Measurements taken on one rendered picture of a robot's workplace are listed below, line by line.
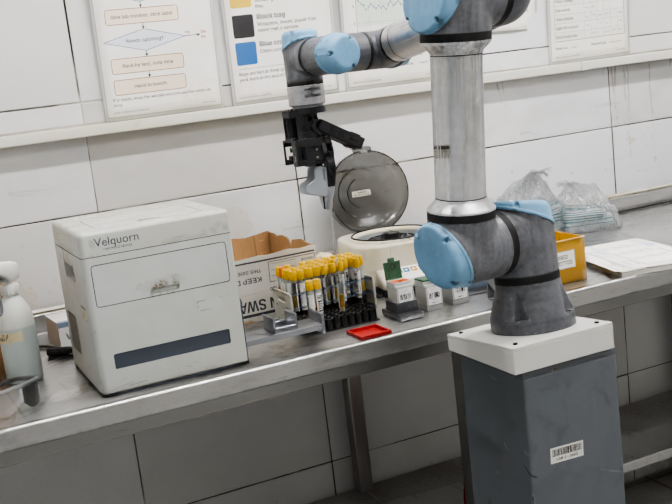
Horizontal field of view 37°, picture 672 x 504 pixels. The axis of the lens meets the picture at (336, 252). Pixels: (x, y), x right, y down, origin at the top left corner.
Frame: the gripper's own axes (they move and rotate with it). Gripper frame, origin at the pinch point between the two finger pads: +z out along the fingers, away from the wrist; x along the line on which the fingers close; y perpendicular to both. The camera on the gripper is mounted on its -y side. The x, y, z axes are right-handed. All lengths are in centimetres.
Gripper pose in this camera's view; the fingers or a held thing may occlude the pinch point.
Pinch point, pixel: (328, 202)
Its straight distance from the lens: 207.5
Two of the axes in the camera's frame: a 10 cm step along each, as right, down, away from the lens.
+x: 4.1, 1.1, -9.0
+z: 1.2, 9.8, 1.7
